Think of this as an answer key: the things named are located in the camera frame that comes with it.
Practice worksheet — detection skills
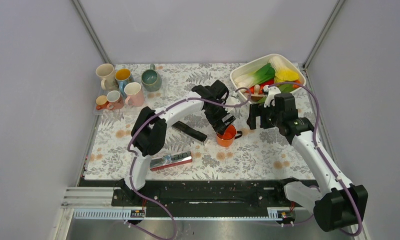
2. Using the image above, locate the salmon pink printed mug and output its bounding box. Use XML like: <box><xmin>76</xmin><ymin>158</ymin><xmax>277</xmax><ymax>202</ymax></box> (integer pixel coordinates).
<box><xmin>106</xmin><ymin>90</ymin><xmax>124</xmax><ymax>111</ymax></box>

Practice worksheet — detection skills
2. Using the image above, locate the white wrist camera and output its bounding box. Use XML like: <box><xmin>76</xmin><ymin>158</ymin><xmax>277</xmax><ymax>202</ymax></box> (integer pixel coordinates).
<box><xmin>263</xmin><ymin>85</ymin><xmax>281</xmax><ymax>108</ymax></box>
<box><xmin>225</xmin><ymin>96</ymin><xmax>241</xmax><ymax>109</ymax></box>

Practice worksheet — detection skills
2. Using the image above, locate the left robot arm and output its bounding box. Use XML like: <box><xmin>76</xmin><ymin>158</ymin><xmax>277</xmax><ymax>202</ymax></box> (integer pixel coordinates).
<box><xmin>118</xmin><ymin>80</ymin><xmax>235</xmax><ymax>206</ymax></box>

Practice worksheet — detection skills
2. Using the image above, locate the black rectangular box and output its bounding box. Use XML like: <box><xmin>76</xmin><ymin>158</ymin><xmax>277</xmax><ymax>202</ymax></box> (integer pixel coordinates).
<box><xmin>172</xmin><ymin>121</ymin><xmax>207</xmax><ymax>145</ymax></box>

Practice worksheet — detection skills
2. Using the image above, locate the wooden toy mushroom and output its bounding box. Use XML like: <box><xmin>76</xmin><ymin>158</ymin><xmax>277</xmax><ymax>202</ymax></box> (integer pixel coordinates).
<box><xmin>249</xmin><ymin>84</ymin><xmax>265</xmax><ymax>98</ymax></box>

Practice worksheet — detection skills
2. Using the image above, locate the cream ceramic mug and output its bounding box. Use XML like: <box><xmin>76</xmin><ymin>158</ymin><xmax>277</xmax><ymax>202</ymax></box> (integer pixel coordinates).
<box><xmin>95</xmin><ymin>63</ymin><xmax>117</xmax><ymax>91</ymax></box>

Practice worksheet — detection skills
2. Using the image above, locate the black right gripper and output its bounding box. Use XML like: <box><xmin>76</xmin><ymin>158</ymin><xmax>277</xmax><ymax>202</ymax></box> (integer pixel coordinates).
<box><xmin>246</xmin><ymin>101</ymin><xmax>283</xmax><ymax>130</ymax></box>

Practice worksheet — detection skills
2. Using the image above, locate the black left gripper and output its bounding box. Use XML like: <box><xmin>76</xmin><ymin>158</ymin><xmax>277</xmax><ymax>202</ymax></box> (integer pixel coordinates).
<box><xmin>204</xmin><ymin>99</ymin><xmax>235</xmax><ymax>135</ymax></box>

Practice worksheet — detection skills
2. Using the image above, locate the silver red stapler box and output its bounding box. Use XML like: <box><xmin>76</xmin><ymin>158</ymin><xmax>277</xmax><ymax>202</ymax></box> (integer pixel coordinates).
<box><xmin>149</xmin><ymin>150</ymin><xmax>193</xmax><ymax>172</ymax></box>

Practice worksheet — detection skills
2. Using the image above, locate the floral tablecloth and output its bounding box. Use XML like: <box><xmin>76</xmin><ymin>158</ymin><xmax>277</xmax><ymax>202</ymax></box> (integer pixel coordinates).
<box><xmin>84</xmin><ymin>63</ymin><xmax>313</xmax><ymax>180</ymax></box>

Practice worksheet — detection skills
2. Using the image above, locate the white plastic basin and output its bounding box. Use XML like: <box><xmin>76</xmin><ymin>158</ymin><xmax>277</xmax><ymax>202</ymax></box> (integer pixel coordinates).
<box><xmin>230</xmin><ymin>53</ymin><xmax>307</xmax><ymax>103</ymax></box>

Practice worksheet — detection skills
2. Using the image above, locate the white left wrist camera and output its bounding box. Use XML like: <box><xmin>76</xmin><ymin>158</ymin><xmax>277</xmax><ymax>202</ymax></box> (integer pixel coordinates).
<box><xmin>225</xmin><ymin>96</ymin><xmax>241</xmax><ymax>109</ymax></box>

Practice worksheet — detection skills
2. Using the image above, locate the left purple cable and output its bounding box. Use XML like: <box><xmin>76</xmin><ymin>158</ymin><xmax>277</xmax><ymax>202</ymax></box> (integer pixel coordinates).
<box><xmin>127</xmin><ymin>86</ymin><xmax>252</xmax><ymax>240</ymax></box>

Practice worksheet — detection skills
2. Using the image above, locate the light pink mug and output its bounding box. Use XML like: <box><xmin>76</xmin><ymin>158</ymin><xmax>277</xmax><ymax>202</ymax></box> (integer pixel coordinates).
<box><xmin>124</xmin><ymin>82</ymin><xmax>145</xmax><ymax>107</ymax></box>

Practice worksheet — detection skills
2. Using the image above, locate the small orange cup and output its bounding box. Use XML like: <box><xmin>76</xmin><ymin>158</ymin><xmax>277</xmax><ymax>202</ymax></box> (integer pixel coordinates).
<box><xmin>95</xmin><ymin>95</ymin><xmax>109</xmax><ymax>110</ymax></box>

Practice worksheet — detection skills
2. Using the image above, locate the yellow toy cabbage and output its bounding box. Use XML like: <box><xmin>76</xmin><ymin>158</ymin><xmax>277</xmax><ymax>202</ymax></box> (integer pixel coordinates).
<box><xmin>268</xmin><ymin>56</ymin><xmax>299</xmax><ymax>83</ymax></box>

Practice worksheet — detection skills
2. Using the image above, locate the purple cable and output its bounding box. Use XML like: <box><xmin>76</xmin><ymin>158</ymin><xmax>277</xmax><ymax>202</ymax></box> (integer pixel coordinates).
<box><xmin>127</xmin><ymin>86</ymin><xmax>252</xmax><ymax>240</ymax></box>
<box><xmin>266</xmin><ymin>81</ymin><xmax>364</xmax><ymax>237</ymax></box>

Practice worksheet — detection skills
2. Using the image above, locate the green ceramic mug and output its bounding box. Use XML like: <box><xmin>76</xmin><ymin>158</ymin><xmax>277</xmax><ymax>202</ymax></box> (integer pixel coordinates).
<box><xmin>141</xmin><ymin>64</ymin><xmax>162</xmax><ymax>92</ymax></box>

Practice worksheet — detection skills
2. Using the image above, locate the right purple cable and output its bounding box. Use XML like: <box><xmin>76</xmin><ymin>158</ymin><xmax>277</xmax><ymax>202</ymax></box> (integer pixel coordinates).
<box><xmin>266</xmin><ymin>81</ymin><xmax>364</xmax><ymax>237</ymax></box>

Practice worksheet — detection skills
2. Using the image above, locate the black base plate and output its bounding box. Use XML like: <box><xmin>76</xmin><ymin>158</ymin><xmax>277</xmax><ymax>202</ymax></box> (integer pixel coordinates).
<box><xmin>111</xmin><ymin>180</ymin><xmax>292</xmax><ymax>218</ymax></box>

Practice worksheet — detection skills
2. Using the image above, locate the orange toy carrot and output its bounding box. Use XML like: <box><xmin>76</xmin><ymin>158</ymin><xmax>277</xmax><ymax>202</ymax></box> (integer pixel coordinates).
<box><xmin>249</xmin><ymin>79</ymin><xmax>299</xmax><ymax>95</ymax></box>

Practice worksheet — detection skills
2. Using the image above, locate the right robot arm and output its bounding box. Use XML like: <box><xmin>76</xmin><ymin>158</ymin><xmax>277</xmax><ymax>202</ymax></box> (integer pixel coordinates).
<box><xmin>247</xmin><ymin>93</ymin><xmax>368</xmax><ymax>232</ymax></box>

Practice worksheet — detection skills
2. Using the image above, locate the large orange mug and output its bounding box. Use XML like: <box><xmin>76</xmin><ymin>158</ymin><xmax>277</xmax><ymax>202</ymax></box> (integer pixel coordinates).
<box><xmin>216</xmin><ymin>124</ymin><xmax>243</xmax><ymax>148</ymax></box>

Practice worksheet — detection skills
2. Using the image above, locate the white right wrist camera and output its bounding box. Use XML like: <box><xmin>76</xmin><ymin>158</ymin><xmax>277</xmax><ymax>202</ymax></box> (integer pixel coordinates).
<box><xmin>263</xmin><ymin>85</ymin><xmax>281</xmax><ymax>108</ymax></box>

